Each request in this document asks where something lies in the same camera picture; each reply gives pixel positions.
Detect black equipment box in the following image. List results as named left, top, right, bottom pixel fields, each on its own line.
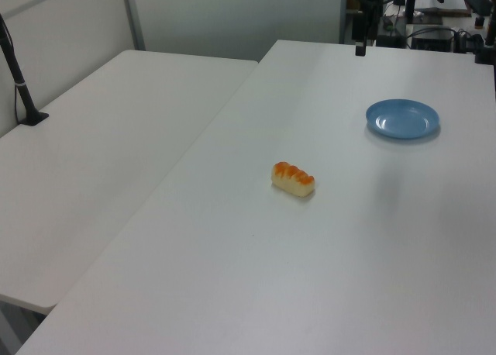
left=410, top=27, right=457, bottom=53

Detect black vertical post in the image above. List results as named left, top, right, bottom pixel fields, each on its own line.
left=404, top=0, right=419, bottom=25

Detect white side table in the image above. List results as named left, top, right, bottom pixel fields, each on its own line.
left=0, top=49, right=260, bottom=310

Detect black clamp stand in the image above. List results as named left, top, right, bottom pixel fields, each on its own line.
left=474, top=5, right=496, bottom=66

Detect black camera stand pole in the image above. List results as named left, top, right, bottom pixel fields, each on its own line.
left=0, top=13, right=50, bottom=128

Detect orange glazed bread loaf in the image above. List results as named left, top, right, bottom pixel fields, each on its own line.
left=270, top=161, right=317, bottom=198

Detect blue round plate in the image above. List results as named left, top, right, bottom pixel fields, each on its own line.
left=365, top=98, right=441, bottom=140

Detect grey partition frame post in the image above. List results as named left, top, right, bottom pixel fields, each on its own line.
left=120, top=0, right=146, bottom=52

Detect grey metal frame post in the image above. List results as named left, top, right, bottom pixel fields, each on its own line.
left=338, top=0, right=349, bottom=45

